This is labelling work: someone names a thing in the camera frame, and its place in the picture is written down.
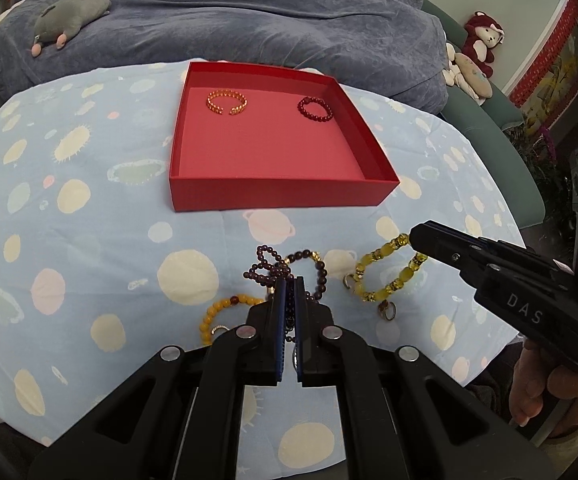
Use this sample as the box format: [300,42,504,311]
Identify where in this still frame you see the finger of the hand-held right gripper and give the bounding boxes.
[409,221,500,286]
[479,237,577,281]

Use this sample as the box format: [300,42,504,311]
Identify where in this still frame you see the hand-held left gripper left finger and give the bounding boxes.
[28,279,290,480]

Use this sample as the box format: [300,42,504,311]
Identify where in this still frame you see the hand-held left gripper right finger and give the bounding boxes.
[294,277,554,480]

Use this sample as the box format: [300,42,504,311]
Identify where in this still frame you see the dark bead bracelet gold accents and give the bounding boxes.
[284,249,329,306]

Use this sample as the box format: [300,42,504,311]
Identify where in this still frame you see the orange bead bracelet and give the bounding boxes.
[198,294,270,347]

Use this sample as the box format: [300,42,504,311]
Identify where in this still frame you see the yellow glass bead bracelet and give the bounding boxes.
[351,232,429,305]

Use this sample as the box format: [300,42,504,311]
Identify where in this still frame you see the purple multi-wrap bead bracelet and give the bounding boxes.
[243,244,292,293]

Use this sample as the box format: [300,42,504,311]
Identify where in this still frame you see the red cardboard box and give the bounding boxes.
[169,60,401,213]

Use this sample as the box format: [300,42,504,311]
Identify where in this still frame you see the person's right hand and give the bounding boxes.
[509,345,578,441]

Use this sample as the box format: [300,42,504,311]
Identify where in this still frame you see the purple flowered plant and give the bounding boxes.
[511,125,574,221]

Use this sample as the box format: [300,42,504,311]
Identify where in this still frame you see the green sofa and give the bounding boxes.
[419,0,544,228]

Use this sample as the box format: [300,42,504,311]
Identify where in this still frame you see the cream plush toy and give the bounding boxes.
[441,42,494,106]

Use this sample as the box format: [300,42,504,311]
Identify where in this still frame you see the red monkey plush toy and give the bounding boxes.
[461,10,506,78]

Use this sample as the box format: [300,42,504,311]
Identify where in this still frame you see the gold open bangle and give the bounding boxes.
[206,89,248,116]

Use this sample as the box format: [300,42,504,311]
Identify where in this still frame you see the blue plush blanket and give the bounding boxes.
[0,0,450,111]

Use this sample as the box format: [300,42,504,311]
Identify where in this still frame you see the grey plush toy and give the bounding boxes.
[30,0,114,56]

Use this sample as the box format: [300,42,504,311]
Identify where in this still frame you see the yellow wall poster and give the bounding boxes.
[524,25,578,136]

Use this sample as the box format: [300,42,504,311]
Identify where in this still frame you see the dark red bead bracelet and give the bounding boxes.
[297,96,332,123]

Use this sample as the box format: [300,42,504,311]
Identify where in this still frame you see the red wall banner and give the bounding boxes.
[509,0,578,108]

